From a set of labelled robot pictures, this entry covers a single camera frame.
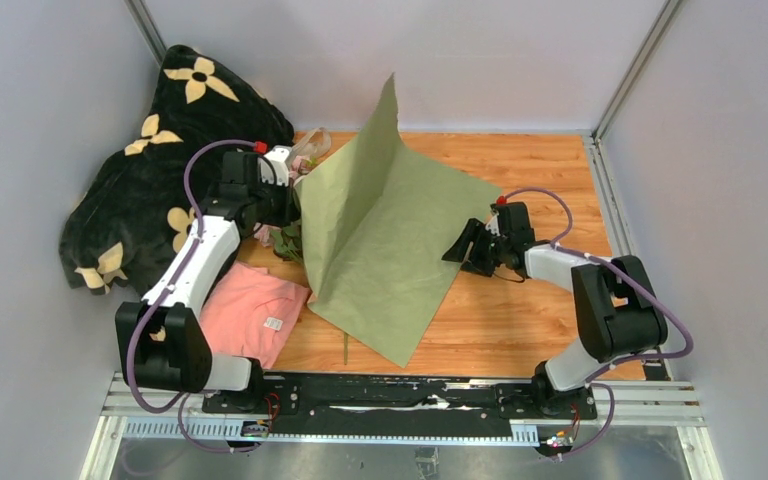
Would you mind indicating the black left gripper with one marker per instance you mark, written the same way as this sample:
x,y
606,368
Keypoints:
x,y
289,212

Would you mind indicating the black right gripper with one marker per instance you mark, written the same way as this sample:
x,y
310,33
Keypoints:
x,y
476,231

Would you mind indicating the pink fake rose stem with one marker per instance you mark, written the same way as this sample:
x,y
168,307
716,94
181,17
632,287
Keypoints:
x,y
312,343
301,165

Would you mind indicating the beige ribbon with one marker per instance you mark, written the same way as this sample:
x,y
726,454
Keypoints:
x,y
313,145

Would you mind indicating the green and tan wrapping paper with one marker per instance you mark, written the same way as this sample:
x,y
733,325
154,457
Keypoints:
x,y
377,218

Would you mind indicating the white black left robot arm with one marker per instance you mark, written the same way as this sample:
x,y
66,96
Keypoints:
x,y
161,340

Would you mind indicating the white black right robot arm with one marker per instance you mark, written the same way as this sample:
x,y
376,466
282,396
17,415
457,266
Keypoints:
x,y
616,316

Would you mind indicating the black blanket with cream flowers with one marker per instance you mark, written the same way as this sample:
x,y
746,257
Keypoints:
x,y
136,215

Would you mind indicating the pink folded cloth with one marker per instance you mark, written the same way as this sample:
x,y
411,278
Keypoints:
x,y
252,313

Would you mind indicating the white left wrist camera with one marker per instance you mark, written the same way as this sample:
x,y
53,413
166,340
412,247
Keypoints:
x,y
275,166

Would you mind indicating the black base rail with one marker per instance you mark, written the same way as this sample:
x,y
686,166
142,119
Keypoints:
x,y
405,410

